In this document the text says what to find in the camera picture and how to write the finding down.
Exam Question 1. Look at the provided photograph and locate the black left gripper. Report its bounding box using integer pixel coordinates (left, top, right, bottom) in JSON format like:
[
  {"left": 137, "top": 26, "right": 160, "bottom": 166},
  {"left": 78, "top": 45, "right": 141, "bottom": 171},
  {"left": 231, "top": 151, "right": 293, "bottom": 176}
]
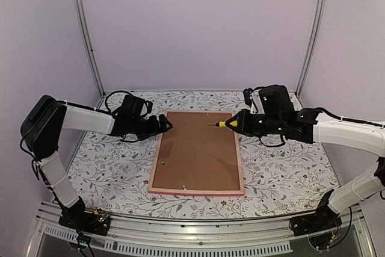
[{"left": 129, "top": 114, "right": 173, "bottom": 141}]

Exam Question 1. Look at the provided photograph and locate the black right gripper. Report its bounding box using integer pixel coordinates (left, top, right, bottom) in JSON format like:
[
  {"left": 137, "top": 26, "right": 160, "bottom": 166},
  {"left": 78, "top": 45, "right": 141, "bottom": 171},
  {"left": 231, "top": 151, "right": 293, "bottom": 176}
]
[{"left": 226, "top": 108, "right": 285, "bottom": 138}]

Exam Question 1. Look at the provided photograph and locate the yellow handled screwdriver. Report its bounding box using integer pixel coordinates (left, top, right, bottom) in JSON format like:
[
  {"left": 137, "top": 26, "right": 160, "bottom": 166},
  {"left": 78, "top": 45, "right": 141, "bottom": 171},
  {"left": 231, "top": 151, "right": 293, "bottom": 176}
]
[{"left": 207, "top": 120, "right": 238, "bottom": 129}]

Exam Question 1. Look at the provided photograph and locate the pink wooden photo frame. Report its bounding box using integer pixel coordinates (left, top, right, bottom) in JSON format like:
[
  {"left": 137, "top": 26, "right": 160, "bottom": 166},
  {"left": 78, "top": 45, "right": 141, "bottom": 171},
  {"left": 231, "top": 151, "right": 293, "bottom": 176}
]
[{"left": 148, "top": 110, "right": 245, "bottom": 197}]

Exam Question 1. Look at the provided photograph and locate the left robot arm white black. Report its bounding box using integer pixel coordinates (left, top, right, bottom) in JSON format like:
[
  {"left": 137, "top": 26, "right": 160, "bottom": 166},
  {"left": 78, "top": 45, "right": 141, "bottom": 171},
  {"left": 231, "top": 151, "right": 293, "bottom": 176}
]
[{"left": 19, "top": 92, "right": 173, "bottom": 229}]

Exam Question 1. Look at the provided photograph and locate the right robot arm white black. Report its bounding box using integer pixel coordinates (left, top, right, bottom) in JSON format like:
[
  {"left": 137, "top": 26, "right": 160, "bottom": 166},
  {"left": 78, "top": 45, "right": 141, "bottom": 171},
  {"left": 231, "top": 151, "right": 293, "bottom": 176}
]
[{"left": 221, "top": 85, "right": 384, "bottom": 231}]

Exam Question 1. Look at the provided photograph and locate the floral patterned table mat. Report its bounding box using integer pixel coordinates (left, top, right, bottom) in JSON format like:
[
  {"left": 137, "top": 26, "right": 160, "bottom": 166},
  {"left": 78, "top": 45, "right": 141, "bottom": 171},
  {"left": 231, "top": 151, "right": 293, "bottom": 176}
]
[{"left": 60, "top": 90, "right": 342, "bottom": 220}]

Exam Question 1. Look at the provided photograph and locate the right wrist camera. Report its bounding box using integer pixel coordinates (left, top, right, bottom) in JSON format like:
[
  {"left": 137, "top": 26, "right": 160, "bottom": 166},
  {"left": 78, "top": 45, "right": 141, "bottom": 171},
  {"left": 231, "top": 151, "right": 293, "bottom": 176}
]
[{"left": 243, "top": 88, "right": 262, "bottom": 114}]

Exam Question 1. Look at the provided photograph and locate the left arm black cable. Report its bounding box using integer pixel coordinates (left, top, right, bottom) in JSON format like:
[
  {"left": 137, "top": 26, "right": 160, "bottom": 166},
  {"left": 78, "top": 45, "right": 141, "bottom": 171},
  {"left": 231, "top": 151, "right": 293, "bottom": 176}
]
[{"left": 103, "top": 90, "right": 151, "bottom": 116}]

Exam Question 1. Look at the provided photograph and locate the aluminium front rail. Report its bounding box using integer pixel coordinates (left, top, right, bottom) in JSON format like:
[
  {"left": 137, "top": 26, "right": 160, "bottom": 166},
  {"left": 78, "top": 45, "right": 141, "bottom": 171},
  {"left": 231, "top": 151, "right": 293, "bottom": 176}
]
[{"left": 27, "top": 202, "right": 377, "bottom": 256}]

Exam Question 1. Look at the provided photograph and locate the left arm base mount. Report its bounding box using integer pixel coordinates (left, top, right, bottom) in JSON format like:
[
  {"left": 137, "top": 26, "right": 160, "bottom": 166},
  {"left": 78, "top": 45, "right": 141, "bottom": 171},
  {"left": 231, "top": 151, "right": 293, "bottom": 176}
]
[{"left": 58, "top": 197, "right": 111, "bottom": 236}]

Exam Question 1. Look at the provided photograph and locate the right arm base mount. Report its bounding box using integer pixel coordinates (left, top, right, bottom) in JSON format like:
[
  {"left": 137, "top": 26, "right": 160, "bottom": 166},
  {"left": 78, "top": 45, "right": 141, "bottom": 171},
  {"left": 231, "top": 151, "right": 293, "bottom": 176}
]
[{"left": 289, "top": 189, "right": 342, "bottom": 237}]

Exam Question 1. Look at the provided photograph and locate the right aluminium corner post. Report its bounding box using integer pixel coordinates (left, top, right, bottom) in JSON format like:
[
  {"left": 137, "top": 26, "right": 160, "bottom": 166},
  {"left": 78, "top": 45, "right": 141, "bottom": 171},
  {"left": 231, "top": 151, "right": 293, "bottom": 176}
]
[{"left": 295, "top": 0, "right": 326, "bottom": 99}]

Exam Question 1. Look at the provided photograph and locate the aluminium corner post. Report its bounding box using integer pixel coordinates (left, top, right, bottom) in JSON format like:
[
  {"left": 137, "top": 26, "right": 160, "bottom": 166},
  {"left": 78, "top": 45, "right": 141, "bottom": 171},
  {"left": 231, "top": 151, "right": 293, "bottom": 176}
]
[
  {"left": 295, "top": 0, "right": 326, "bottom": 99},
  {"left": 74, "top": 0, "right": 105, "bottom": 97}
]

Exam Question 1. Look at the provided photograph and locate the left aluminium corner post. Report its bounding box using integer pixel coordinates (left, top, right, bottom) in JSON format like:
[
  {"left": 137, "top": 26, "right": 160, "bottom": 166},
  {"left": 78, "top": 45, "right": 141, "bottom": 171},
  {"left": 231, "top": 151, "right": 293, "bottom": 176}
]
[{"left": 74, "top": 0, "right": 105, "bottom": 97}]

